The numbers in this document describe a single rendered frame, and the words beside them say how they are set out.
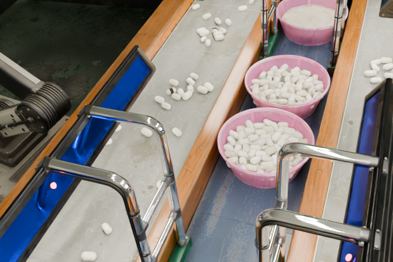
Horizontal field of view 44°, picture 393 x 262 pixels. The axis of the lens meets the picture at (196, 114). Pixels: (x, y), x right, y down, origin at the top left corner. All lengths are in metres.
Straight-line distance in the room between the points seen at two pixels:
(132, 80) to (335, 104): 0.66
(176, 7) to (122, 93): 0.99
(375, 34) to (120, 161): 1.02
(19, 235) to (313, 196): 0.70
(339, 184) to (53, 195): 0.73
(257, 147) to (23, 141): 0.93
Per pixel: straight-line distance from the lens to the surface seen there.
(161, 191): 1.02
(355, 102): 1.57
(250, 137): 1.42
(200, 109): 1.53
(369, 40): 1.85
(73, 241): 1.28
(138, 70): 1.14
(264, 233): 0.81
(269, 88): 1.62
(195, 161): 1.34
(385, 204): 0.85
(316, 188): 1.28
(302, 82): 1.63
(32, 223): 0.90
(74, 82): 3.06
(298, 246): 1.17
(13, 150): 1.91
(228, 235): 1.29
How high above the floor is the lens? 1.73
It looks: 41 degrees down
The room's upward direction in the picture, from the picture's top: 7 degrees counter-clockwise
